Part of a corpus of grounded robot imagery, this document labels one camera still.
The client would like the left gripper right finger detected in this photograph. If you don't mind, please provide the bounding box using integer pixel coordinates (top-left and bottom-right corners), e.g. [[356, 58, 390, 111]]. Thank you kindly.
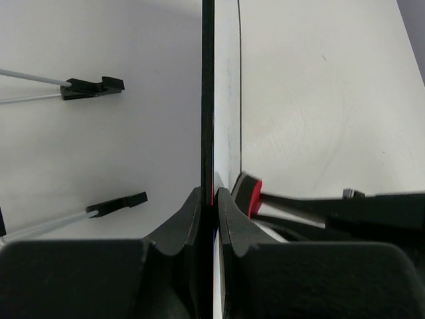
[[216, 188, 424, 318]]

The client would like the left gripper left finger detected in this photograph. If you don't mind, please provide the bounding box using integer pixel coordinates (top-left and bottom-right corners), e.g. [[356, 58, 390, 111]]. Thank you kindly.
[[1, 188, 201, 318]]

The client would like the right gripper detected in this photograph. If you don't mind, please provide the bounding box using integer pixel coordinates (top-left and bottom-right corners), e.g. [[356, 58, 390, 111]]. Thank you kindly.
[[250, 193, 424, 246]]

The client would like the red black whiteboard eraser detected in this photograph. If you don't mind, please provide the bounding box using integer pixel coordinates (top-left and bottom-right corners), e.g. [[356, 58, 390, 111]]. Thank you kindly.
[[231, 171, 263, 219]]

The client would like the white whiteboard black frame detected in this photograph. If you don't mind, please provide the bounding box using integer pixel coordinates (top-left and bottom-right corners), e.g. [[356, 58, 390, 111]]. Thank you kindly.
[[200, 1, 242, 318]]

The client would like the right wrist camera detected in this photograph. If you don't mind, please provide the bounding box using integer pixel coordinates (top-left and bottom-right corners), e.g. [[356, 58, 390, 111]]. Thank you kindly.
[[342, 188, 365, 199]]

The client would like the white wire whiteboard stand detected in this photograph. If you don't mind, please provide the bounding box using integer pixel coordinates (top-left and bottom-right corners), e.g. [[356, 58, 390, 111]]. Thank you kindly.
[[1, 70, 148, 246]]

